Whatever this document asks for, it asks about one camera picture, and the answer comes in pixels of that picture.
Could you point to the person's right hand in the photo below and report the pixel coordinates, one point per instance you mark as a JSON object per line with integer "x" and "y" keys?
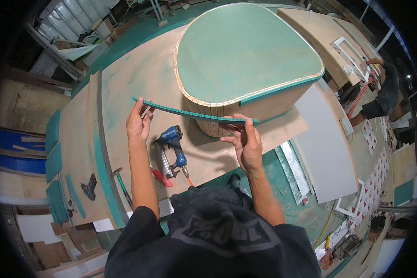
{"x": 247, "y": 146}

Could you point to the person's left hand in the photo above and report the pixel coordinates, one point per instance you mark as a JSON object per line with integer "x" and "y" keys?
{"x": 137, "y": 123}

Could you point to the green kerfed edging strip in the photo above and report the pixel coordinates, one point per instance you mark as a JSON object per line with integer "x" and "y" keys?
{"x": 194, "y": 114}

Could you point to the large plywood work board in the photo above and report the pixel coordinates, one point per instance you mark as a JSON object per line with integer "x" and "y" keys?
{"x": 180, "y": 114}

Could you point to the blue pneumatic nail gun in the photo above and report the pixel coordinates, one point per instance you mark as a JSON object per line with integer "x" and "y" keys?
{"x": 172, "y": 151}

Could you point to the curved green-edged plywood panel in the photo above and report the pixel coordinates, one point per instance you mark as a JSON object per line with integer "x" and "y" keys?
{"x": 93, "y": 156}

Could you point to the metal sheet strips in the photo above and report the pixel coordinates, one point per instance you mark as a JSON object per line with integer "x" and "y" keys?
{"x": 295, "y": 173}

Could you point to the red utility knife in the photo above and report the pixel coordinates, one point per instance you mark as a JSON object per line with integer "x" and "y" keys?
{"x": 161, "y": 178}

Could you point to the white board panel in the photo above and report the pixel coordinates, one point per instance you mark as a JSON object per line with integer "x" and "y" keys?
{"x": 325, "y": 146}

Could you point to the green-topped curved wooden cabinet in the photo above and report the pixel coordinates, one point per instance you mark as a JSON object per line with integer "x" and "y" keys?
{"x": 243, "y": 66}

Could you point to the green flat panel piece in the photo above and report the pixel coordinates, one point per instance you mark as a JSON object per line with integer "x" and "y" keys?
{"x": 52, "y": 131}
{"x": 54, "y": 162}

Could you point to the thin green strip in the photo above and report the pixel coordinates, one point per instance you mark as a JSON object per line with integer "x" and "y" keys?
{"x": 75, "y": 196}

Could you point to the person's body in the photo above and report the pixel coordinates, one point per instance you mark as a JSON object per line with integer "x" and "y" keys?
{"x": 212, "y": 236}

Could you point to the stack of green strips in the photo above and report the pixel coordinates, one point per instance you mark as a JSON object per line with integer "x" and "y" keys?
{"x": 57, "y": 203}

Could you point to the blue curved board stack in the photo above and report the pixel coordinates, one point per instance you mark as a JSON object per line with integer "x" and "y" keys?
{"x": 19, "y": 151}

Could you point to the row of red-printed cards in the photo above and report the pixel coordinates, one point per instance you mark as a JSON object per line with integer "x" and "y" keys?
{"x": 370, "y": 173}

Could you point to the wooden workbench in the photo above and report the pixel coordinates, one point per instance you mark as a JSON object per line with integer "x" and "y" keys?
{"x": 333, "y": 45}

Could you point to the heap of wood offcuts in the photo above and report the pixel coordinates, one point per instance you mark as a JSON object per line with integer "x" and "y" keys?
{"x": 60, "y": 243}

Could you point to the white frame on floor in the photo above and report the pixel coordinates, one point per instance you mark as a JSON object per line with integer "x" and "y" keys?
{"x": 349, "y": 199}

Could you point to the white picture frame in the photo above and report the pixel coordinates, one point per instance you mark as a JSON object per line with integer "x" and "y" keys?
{"x": 351, "y": 57}

